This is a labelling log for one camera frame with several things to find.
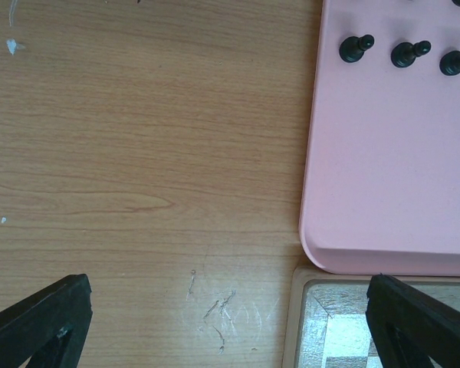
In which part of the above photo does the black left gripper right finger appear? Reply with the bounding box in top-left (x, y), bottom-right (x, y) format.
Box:
top-left (366, 274), bottom-right (460, 367)

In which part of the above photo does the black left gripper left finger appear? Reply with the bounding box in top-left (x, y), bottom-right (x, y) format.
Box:
top-left (0, 274), bottom-right (93, 367)

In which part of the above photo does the wooden chess board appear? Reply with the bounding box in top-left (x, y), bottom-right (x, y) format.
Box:
top-left (281, 266), bottom-right (460, 368)

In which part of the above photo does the pink plastic tray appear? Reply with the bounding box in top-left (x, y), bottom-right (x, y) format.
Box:
top-left (299, 1), bottom-right (460, 277)

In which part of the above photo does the black pawn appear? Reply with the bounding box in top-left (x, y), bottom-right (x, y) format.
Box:
top-left (339, 34), bottom-right (375, 64)
top-left (439, 51), bottom-right (460, 76)
top-left (390, 41), bottom-right (432, 68)

